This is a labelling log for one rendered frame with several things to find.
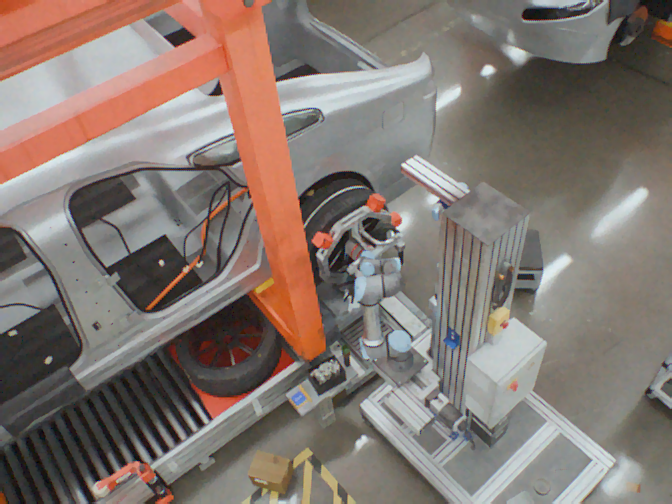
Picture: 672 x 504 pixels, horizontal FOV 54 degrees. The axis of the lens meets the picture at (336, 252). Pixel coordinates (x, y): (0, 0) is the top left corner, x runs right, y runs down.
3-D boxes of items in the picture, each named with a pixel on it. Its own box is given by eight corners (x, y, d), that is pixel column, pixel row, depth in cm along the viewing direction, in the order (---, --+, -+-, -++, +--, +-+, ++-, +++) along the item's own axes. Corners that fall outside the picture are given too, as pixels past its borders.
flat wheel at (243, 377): (229, 296, 465) (222, 276, 447) (302, 340, 437) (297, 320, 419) (163, 365, 434) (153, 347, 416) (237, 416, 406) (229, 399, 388)
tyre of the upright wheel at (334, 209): (362, 239, 463) (373, 163, 418) (383, 258, 450) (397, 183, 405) (285, 275, 432) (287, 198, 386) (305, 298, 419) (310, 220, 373)
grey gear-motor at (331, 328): (309, 311, 474) (303, 283, 447) (345, 350, 451) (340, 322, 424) (289, 325, 468) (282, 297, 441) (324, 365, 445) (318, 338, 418)
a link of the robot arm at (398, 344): (412, 360, 347) (412, 346, 337) (387, 362, 348) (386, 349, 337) (409, 340, 355) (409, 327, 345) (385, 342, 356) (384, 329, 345)
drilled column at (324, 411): (327, 409, 433) (320, 378, 401) (336, 419, 428) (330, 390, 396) (314, 417, 430) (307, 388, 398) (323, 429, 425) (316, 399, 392)
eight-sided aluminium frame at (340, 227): (386, 248, 441) (384, 192, 399) (393, 254, 437) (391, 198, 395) (322, 291, 423) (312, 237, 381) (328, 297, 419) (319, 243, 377)
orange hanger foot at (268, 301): (267, 281, 439) (258, 249, 413) (313, 332, 411) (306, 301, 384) (247, 294, 434) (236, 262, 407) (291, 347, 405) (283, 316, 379)
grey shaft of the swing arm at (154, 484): (171, 489, 403) (146, 458, 365) (175, 496, 401) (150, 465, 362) (158, 498, 401) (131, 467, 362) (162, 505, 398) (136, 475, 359)
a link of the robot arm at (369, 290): (390, 362, 346) (384, 285, 312) (362, 364, 346) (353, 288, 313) (388, 345, 355) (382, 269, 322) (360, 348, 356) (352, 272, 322)
